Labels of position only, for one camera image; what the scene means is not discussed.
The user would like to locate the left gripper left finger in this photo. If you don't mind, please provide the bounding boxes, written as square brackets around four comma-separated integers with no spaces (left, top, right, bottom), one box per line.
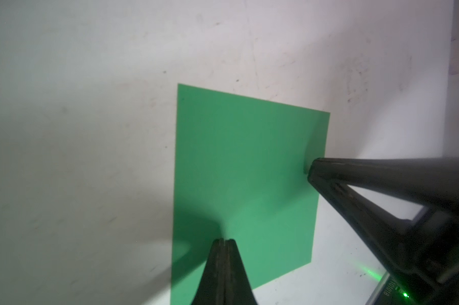
[191,239,226,305]

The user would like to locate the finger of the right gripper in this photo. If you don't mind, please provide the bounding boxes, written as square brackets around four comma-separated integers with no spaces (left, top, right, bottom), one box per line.
[307,157,459,283]

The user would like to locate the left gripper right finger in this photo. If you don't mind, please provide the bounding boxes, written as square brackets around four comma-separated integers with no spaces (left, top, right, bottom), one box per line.
[224,240,257,305]

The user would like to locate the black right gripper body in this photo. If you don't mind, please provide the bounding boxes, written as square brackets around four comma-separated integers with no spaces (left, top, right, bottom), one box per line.
[366,208,459,304]

